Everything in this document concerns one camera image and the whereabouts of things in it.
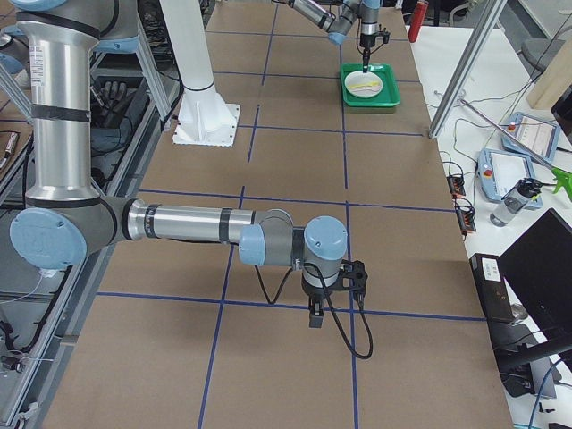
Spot teach pendant near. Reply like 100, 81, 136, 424
477, 148, 535, 203

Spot black mini computer box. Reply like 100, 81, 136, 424
469, 253, 528, 324

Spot teach pendant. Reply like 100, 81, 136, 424
502, 112, 560, 163
477, 148, 535, 203

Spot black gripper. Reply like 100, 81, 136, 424
358, 32, 375, 73
301, 267, 342, 329

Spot teach pendant far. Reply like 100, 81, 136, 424
502, 112, 560, 163

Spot white round plate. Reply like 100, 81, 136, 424
344, 71, 383, 98

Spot metal grabber stick green handle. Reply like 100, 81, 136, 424
458, 97, 572, 199

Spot black camera cable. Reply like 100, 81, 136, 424
254, 263, 374, 359

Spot brown paper table cover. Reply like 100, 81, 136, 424
42, 4, 515, 429

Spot red cylinder tube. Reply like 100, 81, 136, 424
408, 0, 429, 43

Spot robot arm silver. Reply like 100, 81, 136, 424
286, 0, 388, 73
9, 1, 347, 328

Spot green plastic tray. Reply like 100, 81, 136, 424
340, 63, 400, 108

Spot clear water bottle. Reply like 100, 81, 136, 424
489, 178, 543, 227

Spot grey office chair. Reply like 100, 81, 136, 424
517, 26, 571, 82

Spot black monitor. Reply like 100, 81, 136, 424
499, 208, 571, 339

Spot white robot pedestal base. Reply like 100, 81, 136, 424
160, 0, 240, 147

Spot yellow plastic spoon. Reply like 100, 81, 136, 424
347, 81, 383, 89

